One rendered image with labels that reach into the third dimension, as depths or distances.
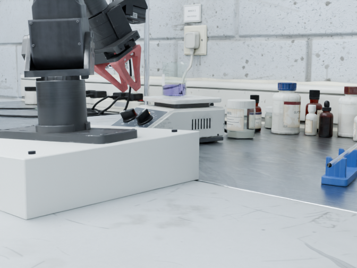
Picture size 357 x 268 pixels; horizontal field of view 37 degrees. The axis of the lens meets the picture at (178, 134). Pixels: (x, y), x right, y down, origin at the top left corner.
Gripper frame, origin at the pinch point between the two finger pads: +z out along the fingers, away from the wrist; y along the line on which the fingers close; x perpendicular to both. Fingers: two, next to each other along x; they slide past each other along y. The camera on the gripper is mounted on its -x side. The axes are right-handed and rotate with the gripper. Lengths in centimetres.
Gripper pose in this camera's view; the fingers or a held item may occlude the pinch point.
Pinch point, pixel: (129, 86)
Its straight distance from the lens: 100.1
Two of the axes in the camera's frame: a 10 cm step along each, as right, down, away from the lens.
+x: -5.6, 5.6, -6.1
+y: -7.3, 0.1, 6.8
